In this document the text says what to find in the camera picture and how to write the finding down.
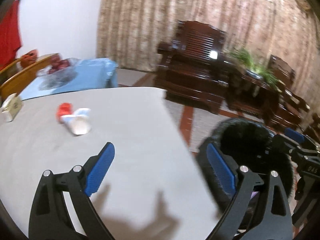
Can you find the white tissue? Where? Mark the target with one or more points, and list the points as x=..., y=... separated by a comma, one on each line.
x=78, y=122

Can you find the dark wooden side table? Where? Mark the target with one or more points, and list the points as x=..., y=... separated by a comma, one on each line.
x=250, y=95

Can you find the black trash bin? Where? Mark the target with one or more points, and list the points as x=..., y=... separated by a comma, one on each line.
x=248, y=143

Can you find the blue table cloth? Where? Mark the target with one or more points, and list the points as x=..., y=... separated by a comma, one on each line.
x=88, y=74

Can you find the small beige tissue box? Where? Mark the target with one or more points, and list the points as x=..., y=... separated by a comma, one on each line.
x=10, y=107

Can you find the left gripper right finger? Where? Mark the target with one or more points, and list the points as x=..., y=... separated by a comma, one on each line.
x=271, y=218

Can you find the dark wooden armchair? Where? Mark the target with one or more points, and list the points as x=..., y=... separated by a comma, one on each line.
x=192, y=67
x=286, y=111

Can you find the green potted plant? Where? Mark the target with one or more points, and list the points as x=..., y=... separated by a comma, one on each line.
x=246, y=59

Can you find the clear bag of red fruit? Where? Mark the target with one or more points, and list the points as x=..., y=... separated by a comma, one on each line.
x=54, y=77

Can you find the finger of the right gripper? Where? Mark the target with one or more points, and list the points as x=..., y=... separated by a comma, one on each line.
x=294, y=135

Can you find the wooden bench backrest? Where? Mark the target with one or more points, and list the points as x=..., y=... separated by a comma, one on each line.
x=19, y=81

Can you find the red white small wrapper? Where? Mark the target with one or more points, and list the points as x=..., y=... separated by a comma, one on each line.
x=63, y=109

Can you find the beige patterned curtain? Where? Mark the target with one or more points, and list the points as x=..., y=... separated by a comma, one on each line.
x=130, y=30

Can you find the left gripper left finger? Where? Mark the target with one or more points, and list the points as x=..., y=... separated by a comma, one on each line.
x=49, y=216

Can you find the orange red bag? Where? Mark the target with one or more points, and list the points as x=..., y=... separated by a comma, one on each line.
x=29, y=58

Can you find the red cloth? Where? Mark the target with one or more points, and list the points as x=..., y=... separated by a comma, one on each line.
x=10, y=35

